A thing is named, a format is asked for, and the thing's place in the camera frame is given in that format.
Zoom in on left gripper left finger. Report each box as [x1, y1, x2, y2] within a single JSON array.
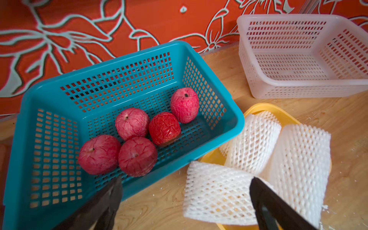
[[54, 177, 123, 230]]

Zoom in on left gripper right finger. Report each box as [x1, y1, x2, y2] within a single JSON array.
[[249, 177, 316, 230]]

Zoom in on white foam net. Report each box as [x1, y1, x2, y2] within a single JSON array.
[[260, 124, 331, 228], [219, 111, 282, 175], [183, 161, 257, 226]]

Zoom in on red apple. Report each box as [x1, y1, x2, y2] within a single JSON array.
[[115, 108, 150, 141], [171, 87, 199, 124]]

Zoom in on teal plastic basket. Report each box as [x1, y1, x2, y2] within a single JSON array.
[[2, 41, 244, 230]]

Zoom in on pink plastic basket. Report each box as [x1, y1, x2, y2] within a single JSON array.
[[237, 14, 368, 99]]

